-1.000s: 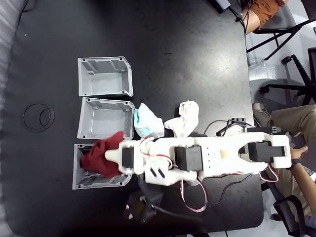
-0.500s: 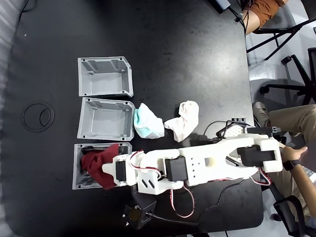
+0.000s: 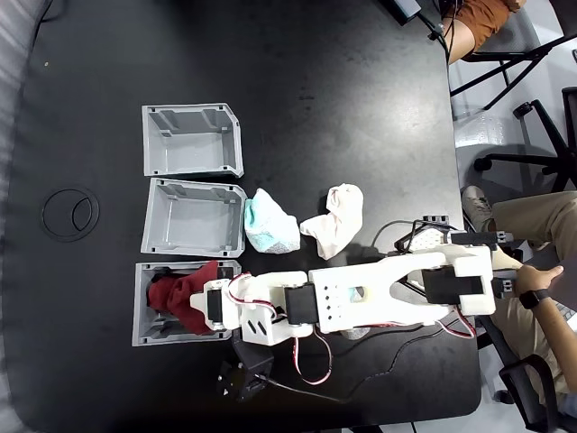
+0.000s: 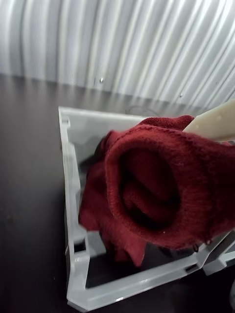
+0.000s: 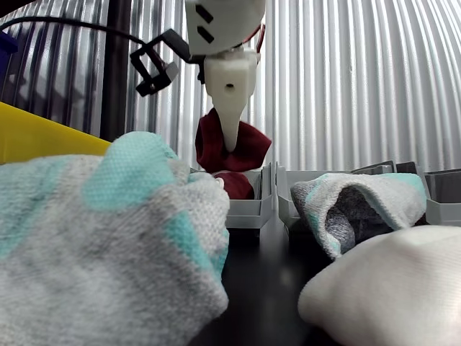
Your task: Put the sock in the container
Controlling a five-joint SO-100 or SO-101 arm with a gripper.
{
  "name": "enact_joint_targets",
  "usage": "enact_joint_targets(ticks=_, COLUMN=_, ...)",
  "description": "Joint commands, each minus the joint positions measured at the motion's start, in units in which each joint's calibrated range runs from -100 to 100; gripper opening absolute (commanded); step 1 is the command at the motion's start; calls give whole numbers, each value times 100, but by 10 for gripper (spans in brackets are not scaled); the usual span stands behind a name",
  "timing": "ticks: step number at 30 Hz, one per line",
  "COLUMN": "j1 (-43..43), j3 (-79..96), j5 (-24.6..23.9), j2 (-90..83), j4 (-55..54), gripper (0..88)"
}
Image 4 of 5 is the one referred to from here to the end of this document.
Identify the dark red sock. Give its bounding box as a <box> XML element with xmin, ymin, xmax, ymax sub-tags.
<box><xmin>105</xmin><ymin>114</ymin><xmax>235</xmax><ymax>251</ymax></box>
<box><xmin>78</xmin><ymin>135</ymin><xmax>147</xmax><ymax>268</ymax></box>

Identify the grey plastic storage bin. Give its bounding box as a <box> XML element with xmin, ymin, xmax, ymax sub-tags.
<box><xmin>202</xmin><ymin>229</ymin><xmax>235</xmax><ymax>276</ymax></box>
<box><xmin>58</xmin><ymin>106</ymin><xmax>235</xmax><ymax>313</ymax></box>

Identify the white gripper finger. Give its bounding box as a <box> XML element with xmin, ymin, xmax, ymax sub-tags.
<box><xmin>182</xmin><ymin>98</ymin><xmax>235</xmax><ymax>142</ymax></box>

